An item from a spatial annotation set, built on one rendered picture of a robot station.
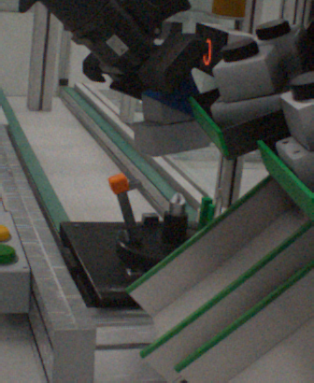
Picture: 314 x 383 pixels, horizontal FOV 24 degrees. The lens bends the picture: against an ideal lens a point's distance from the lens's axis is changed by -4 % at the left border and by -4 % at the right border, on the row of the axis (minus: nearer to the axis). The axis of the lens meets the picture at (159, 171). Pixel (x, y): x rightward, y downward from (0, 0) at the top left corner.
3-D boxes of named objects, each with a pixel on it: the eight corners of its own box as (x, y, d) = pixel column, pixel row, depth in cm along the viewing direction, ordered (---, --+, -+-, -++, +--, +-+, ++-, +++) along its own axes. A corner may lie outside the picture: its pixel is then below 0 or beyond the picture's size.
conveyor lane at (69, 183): (95, 382, 84) (101, 307, 82) (7, 169, 161) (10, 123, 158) (313, 363, 93) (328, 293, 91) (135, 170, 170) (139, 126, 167)
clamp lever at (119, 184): (127, 238, 93) (110, 182, 90) (123, 233, 94) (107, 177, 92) (155, 228, 93) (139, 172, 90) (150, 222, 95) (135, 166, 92)
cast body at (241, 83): (220, 142, 61) (192, 60, 59) (236, 121, 64) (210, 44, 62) (318, 125, 57) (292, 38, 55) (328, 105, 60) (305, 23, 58)
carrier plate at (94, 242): (99, 315, 82) (100, 297, 81) (58, 234, 104) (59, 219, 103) (293, 303, 90) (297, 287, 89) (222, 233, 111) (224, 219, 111)
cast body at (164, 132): (153, 158, 74) (147, 86, 73) (134, 151, 78) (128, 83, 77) (228, 144, 78) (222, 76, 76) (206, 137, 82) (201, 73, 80)
